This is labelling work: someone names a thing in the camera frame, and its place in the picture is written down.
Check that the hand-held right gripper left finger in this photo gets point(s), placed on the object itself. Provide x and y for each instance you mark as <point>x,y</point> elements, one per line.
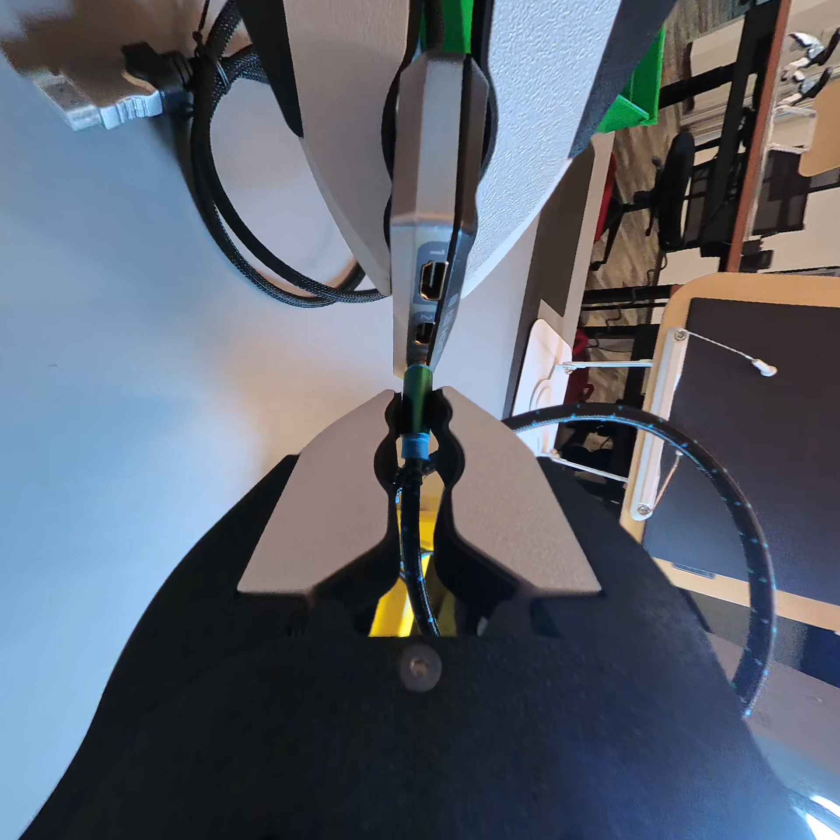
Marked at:
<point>321,512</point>

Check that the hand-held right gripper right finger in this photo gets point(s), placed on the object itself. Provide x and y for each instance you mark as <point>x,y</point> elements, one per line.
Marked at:
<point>518,512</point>

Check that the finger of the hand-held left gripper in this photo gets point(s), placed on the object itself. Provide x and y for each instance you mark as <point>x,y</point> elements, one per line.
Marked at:
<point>341,98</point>
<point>538,98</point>

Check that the green plastic bin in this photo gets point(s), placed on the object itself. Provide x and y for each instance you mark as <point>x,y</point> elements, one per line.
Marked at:
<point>640,98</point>

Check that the silver HDMI switch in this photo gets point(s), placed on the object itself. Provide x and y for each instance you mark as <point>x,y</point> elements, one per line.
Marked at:
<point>426,164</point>

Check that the yellow plastic bin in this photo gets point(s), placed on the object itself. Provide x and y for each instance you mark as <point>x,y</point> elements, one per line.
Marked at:
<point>394,610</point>

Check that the white tethered peg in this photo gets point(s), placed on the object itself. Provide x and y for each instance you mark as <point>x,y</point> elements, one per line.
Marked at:
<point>663,482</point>
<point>764,367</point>

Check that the white board stand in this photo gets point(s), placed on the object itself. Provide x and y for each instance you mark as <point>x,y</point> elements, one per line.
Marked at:
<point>541,354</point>

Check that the black office chair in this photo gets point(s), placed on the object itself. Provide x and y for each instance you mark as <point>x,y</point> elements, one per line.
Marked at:
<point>676,184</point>

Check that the red bag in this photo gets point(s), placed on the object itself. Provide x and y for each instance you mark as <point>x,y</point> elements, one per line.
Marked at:
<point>581,342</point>

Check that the background wooden desk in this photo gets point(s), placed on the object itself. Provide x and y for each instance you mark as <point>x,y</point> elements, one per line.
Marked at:
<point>754,164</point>

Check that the black board with wooden rim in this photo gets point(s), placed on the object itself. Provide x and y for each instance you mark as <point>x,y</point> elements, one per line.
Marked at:
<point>754,426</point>

